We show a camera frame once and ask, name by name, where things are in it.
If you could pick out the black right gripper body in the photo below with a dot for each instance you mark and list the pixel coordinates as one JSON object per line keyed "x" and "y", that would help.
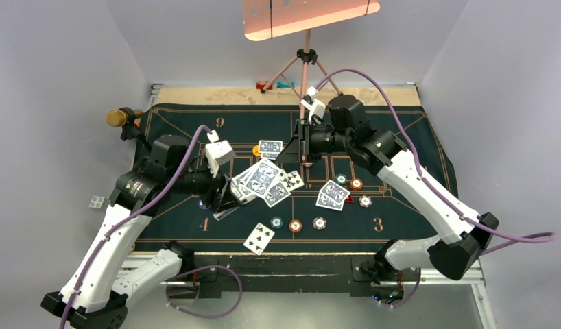
{"x": 315, "y": 140}

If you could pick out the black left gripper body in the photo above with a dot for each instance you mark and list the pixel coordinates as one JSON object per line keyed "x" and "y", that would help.
{"x": 211, "y": 199}

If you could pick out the blue playing card deck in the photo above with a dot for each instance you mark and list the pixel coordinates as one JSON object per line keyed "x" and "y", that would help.
{"x": 259, "y": 178}

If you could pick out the face up clubs card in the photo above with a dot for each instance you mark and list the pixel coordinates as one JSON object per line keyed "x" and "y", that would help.
{"x": 291, "y": 180}
{"x": 258, "y": 239}

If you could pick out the blue playing card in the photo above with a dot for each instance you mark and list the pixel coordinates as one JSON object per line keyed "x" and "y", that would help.
{"x": 270, "y": 155}
{"x": 335, "y": 191}
{"x": 324, "y": 201}
{"x": 276, "y": 194}
{"x": 270, "y": 146}

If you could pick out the green blue poker chip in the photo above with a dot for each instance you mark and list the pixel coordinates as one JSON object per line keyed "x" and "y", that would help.
{"x": 276, "y": 222}
{"x": 341, "y": 179}

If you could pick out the orange poker chip stack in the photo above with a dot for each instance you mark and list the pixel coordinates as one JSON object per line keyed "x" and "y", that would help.
{"x": 295, "y": 226}

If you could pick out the white blue chip stack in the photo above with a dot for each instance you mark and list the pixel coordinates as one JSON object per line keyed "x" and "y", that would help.
{"x": 319, "y": 223}

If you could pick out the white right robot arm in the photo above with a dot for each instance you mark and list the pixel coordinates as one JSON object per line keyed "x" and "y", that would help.
{"x": 462, "y": 234}

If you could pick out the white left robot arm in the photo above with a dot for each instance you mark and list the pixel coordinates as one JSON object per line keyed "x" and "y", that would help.
{"x": 108, "y": 245}

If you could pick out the yellow big blind button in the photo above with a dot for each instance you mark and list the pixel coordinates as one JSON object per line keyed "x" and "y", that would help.
{"x": 255, "y": 151}

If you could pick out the teal clip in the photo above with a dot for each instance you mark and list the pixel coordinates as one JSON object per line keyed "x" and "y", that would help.
{"x": 289, "y": 84}

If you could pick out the red clip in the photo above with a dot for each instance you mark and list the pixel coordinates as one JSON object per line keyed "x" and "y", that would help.
{"x": 264, "y": 85}

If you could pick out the small grey lego block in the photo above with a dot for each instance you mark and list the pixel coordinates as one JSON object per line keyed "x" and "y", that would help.
{"x": 98, "y": 203}

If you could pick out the gold knob black clamp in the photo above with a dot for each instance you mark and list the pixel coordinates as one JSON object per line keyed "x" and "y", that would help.
{"x": 126, "y": 119}

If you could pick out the pink music stand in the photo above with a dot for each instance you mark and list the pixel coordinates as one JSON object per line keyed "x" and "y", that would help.
{"x": 265, "y": 20}

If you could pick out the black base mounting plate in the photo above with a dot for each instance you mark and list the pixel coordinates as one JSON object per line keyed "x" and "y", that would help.
{"x": 350, "y": 273}

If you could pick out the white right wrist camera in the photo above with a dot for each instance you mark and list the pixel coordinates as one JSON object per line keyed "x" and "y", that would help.
{"x": 316, "y": 108}

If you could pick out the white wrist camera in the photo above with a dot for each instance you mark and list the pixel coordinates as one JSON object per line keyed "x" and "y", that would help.
{"x": 217, "y": 152}
{"x": 316, "y": 108}

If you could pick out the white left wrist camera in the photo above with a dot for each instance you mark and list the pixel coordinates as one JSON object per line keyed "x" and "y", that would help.
{"x": 217, "y": 152}

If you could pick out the aluminium frame rail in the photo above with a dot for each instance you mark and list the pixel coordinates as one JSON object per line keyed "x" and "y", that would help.
{"x": 472, "y": 275}

